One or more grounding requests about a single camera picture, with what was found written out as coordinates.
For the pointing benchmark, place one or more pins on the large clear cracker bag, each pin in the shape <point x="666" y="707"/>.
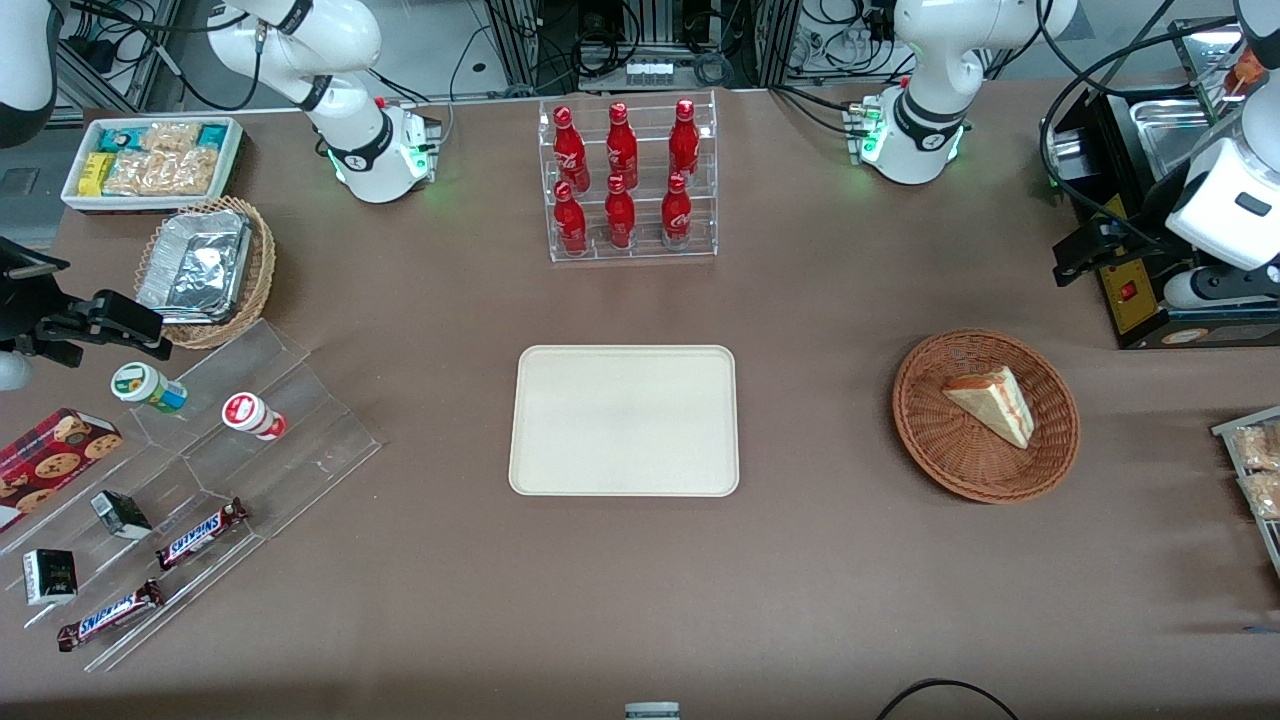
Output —
<point x="165" y="172"/>

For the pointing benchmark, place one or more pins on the small clear cracker bag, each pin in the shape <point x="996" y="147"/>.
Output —
<point x="170" y="136"/>

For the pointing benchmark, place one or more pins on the white snack bin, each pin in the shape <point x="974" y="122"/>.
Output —
<point x="235" y="150"/>

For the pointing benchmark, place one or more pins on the brown wicker basket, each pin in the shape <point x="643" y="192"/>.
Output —
<point x="930" y="440"/>

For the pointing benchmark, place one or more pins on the green label yogurt cup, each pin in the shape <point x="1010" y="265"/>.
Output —
<point x="146" y="386"/>

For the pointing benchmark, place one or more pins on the clear acrylic stepped display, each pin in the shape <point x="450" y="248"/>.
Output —
<point x="300" y="440"/>

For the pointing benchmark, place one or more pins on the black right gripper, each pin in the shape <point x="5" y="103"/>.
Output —
<point x="22" y="300"/>

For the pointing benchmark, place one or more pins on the light wicker basket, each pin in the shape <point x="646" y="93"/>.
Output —
<point x="258" y="270"/>

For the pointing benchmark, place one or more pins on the beige plastic tray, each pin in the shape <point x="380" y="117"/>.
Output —
<point x="623" y="420"/>

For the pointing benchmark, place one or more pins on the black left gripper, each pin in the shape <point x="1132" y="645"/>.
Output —
<point x="1137" y="236"/>

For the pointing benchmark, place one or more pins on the red cookie box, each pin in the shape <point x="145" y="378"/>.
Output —
<point x="50" y="462"/>

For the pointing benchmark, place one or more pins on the aluminium foil container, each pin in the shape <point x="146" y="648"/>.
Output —
<point x="195" y="265"/>

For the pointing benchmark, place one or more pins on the red label yogurt cup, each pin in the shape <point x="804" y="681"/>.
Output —
<point x="252" y="414"/>

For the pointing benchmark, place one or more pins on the aluminium frame rack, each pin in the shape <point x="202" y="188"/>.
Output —
<point x="120" y="50"/>

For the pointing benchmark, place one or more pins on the grey table edge device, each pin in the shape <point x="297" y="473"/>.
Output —
<point x="652" y="711"/>

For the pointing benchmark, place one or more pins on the red cola bottle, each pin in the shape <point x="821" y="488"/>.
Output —
<point x="684" y="140"/>
<point x="621" y="145"/>
<point x="569" y="150"/>
<point x="620" y="218"/>
<point x="570" y="222"/>
<point x="677" y="215"/>

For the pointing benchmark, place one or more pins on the small black box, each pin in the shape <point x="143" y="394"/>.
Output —
<point x="50" y="576"/>
<point x="120" y="513"/>

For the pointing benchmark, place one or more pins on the triangular sandwich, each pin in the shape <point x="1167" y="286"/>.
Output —
<point x="995" y="402"/>

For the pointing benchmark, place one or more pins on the steel warmer pan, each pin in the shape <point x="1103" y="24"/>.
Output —
<point x="1170" y="135"/>

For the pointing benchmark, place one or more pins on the grey snack tray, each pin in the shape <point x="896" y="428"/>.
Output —
<point x="1270" y="545"/>

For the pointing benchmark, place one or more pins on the white power strip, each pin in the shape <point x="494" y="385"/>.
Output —
<point x="650" y="72"/>

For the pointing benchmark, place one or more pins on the clear acrylic bottle rack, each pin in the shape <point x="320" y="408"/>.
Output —
<point x="630" y="250"/>

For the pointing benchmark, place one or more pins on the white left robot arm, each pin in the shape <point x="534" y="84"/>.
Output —
<point x="925" y="90"/>

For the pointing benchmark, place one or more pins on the yellow snack pack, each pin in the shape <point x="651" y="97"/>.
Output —
<point x="96" y="174"/>

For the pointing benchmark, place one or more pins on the black food warmer appliance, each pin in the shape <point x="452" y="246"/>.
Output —
<point x="1130" y="310"/>

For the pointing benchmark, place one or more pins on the clear cracker packet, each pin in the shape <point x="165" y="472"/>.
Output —
<point x="1264" y="495"/>
<point x="1258" y="447"/>

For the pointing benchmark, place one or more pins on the Snickers bar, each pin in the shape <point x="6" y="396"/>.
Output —
<point x="110" y="615"/>
<point x="203" y="533"/>

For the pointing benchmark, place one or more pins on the teal snack pack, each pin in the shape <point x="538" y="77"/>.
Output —
<point x="116" y="139"/>
<point x="213" y="135"/>

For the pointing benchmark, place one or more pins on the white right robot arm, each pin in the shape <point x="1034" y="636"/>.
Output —
<point x="340" y="60"/>

